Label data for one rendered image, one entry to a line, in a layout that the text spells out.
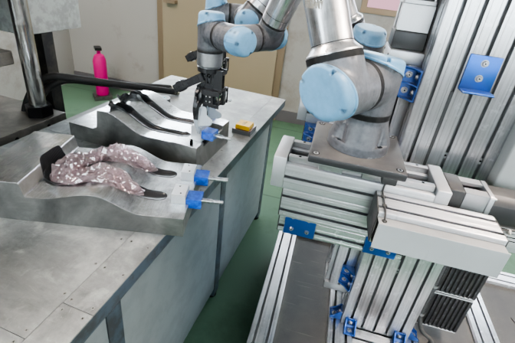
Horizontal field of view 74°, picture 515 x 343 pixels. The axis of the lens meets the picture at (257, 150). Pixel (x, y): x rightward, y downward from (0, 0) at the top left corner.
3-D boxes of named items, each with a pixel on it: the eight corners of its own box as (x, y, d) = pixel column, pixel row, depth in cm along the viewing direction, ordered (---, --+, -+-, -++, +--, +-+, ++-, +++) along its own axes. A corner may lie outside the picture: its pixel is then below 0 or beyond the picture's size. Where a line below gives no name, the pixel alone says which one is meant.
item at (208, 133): (233, 144, 114) (234, 129, 111) (227, 150, 109) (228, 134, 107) (198, 134, 117) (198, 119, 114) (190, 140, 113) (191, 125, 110)
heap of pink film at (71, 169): (161, 165, 102) (160, 142, 99) (141, 200, 87) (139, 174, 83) (73, 155, 102) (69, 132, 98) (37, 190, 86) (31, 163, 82)
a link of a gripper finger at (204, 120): (208, 138, 106) (212, 109, 104) (191, 134, 107) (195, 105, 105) (212, 137, 109) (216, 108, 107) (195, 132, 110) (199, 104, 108)
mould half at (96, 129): (227, 142, 134) (230, 109, 128) (195, 172, 112) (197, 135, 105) (119, 113, 146) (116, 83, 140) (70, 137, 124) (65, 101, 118)
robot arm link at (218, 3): (230, -2, 119) (205, -5, 118) (227, 31, 124) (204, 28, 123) (228, -4, 126) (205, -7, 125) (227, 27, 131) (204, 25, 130)
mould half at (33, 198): (201, 180, 108) (202, 149, 103) (182, 236, 85) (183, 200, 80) (41, 162, 107) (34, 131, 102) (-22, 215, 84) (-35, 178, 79)
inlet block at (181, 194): (224, 204, 94) (224, 188, 91) (221, 217, 89) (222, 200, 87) (175, 200, 93) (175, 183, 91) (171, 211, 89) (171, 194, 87)
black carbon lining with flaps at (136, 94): (207, 127, 127) (208, 102, 123) (185, 144, 113) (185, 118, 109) (127, 107, 135) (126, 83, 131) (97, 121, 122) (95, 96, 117)
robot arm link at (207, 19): (210, 13, 90) (191, 8, 95) (208, 56, 95) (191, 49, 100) (233, 14, 95) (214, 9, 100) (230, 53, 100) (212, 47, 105)
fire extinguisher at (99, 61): (119, 96, 380) (115, 47, 355) (105, 103, 359) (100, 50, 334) (100, 93, 384) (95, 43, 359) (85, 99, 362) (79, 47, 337)
